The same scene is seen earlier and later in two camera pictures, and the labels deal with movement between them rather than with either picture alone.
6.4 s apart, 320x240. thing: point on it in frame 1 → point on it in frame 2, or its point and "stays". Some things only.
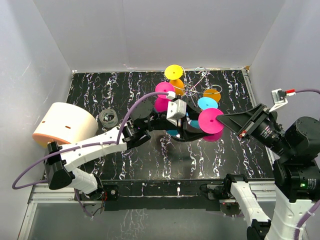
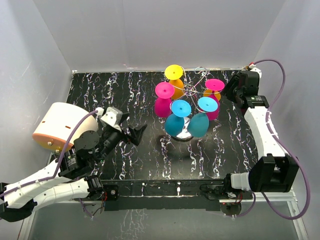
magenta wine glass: x=161 y=102 stays
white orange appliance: x=64 y=123 stays
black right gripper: x=244 y=123 → x=233 y=82
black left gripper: x=186 y=133 → x=135 y=135
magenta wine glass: x=209 y=125 → x=214 y=84
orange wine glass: x=212 y=93 stays
